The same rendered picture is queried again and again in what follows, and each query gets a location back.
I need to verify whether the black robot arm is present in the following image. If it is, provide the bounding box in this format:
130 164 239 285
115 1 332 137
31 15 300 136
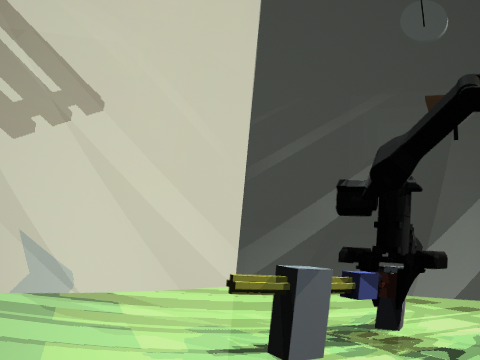
336 74 480 217

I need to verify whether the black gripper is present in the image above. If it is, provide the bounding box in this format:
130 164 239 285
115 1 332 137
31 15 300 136
338 215 447 310

